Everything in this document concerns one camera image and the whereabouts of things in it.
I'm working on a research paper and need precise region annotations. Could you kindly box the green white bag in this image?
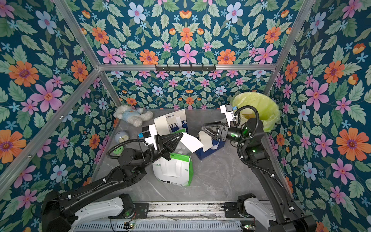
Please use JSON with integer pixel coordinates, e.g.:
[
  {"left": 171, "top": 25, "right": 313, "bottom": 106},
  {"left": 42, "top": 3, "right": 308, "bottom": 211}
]
[
  {"left": 161, "top": 128, "right": 191, "bottom": 155},
  {"left": 152, "top": 153, "right": 193, "bottom": 186}
]

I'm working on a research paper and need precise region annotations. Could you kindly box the front green white bag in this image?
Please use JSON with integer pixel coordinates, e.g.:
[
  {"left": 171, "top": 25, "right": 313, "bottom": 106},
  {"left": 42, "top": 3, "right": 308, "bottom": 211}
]
[{"left": 152, "top": 153, "right": 193, "bottom": 186}]

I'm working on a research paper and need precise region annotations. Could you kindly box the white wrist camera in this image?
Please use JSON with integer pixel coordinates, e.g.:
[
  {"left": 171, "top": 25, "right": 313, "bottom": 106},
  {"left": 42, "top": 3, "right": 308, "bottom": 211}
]
[
  {"left": 220, "top": 104, "right": 236, "bottom": 127},
  {"left": 139, "top": 124, "right": 158, "bottom": 151}
]

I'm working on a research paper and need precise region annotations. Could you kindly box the rear blue white bag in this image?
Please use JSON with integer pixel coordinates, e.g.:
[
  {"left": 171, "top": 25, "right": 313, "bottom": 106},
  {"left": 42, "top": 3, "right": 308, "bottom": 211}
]
[{"left": 166, "top": 109, "right": 188, "bottom": 133}]

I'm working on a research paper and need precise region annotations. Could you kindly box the blue white bag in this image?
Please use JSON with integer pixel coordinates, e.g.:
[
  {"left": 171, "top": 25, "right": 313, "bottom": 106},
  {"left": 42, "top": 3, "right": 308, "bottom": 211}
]
[
  {"left": 195, "top": 131, "right": 225, "bottom": 160},
  {"left": 166, "top": 109, "right": 188, "bottom": 133}
]

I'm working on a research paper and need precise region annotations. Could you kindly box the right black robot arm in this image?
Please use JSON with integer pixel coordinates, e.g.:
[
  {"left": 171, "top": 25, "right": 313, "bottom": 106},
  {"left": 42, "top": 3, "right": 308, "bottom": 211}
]
[{"left": 201, "top": 104, "right": 317, "bottom": 232}]

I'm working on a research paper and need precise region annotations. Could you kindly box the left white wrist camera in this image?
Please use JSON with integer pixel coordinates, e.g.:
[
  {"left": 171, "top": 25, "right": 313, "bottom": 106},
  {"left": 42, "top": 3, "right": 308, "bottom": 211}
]
[{"left": 139, "top": 124, "right": 158, "bottom": 151}]

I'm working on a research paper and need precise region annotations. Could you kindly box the bag white receipt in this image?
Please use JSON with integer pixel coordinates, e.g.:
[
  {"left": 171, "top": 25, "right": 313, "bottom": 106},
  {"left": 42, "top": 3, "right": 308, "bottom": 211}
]
[
  {"left": 198, "top": 131, "right": 213, "bottom": 152},
  {"left": 154, "top": 115, "right": 173, "bottom": 135},
  {"left": 180, "top": 132, "right": 203, "bottom": 153}
]

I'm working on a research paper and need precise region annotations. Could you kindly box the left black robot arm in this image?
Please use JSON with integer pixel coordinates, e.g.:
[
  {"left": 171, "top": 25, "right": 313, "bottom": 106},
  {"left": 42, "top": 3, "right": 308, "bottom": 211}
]
[{"left": 41, "top": 132, "right": 185, "bottom": 232}]

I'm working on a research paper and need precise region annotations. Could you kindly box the middle green white bag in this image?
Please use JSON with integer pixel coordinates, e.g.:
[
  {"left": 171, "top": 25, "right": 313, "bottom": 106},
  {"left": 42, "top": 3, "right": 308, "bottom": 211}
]
[{"left": 161, "top": 128, "right": 191, "bottom": 155}]

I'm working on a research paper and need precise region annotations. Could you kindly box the white trash bin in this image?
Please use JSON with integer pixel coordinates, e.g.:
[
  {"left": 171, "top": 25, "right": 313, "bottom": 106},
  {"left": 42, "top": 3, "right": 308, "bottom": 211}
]
[{"left": 228, "top": 92, "right": 280, "bottom": 142}]

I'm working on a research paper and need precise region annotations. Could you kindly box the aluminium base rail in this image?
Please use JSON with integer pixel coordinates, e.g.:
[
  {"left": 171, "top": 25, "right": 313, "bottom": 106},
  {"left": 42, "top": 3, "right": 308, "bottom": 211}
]
[{"left": 68, "top": 201, "right": 306, "bottom": 221}]

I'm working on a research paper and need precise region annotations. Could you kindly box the white blue plush bear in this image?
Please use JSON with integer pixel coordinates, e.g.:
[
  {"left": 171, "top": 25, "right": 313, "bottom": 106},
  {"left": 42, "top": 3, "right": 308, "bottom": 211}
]
[{"left": 114, "top": 105, "right": 153, "bottom": 128}]

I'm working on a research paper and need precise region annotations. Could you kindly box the yellow-green bin liner bag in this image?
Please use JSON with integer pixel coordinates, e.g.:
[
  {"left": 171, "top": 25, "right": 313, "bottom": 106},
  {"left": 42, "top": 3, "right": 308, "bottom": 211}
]
[{"left": 231, "top": 92, "right": 281, "bottom": 132}]

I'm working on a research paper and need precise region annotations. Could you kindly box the right blue white bag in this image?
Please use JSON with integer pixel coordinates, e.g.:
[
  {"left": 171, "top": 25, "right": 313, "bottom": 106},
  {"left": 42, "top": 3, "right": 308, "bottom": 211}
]
[{"left": 195, "top": 131, "right": 225, "bottom": 160}]

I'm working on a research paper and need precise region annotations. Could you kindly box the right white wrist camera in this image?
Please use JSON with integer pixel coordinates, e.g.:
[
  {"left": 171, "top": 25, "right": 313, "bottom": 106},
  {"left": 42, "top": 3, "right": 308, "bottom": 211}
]
[{"left": 220, "top": 104, "right": 236, "bottom": 127}]

